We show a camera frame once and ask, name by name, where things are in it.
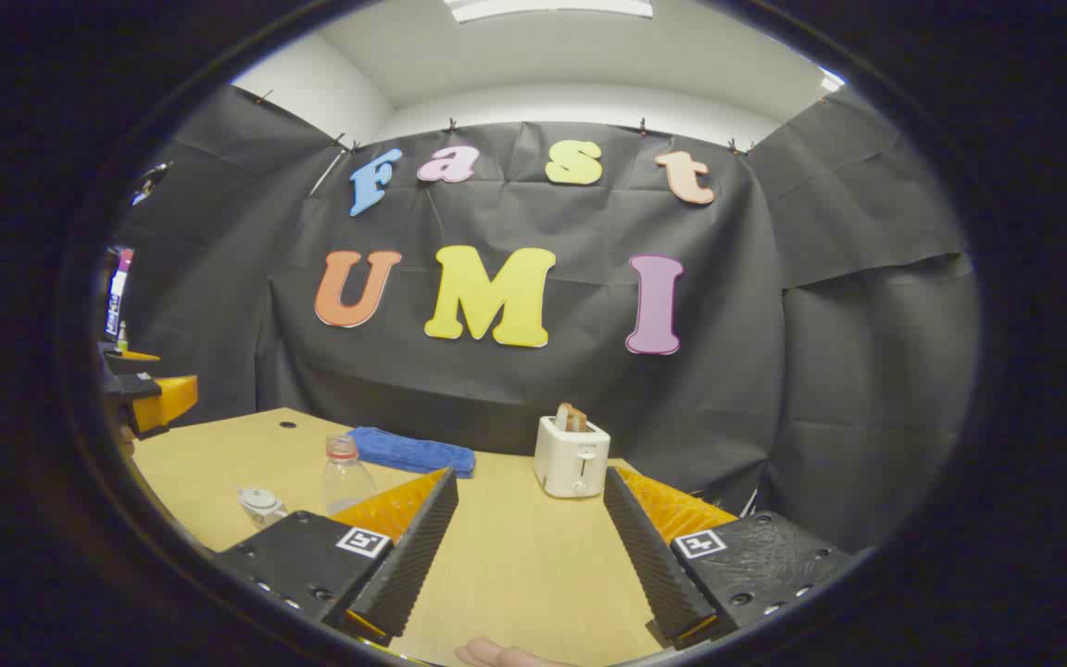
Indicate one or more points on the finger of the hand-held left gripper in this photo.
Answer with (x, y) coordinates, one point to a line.
(131, 364)
(149, 403)

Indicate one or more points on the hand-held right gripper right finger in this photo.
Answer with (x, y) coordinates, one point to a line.
(649, 565)

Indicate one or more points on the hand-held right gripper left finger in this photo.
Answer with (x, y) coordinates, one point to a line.
(413, 565)

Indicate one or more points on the clear plastic water bottle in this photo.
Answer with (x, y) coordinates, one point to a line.
(345, 482)

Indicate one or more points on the white teacup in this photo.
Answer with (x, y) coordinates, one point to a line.
(267, 517)

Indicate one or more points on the green drink bottle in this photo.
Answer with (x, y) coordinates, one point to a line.
(122, 338)

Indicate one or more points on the computer monitor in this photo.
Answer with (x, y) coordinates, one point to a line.
(117, 292)

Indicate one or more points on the folded blue towel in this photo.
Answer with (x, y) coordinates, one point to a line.
(413, 454)

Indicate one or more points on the white toaster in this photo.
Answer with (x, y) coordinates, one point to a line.
(571, 463)

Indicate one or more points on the toasted bread slice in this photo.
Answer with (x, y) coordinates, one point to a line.
(571, 419)

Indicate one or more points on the black backdrop cloth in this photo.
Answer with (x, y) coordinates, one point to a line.
(589, 408)

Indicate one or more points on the ceiling light panel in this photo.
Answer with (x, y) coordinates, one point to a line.
(547, 7)
(831, 82)

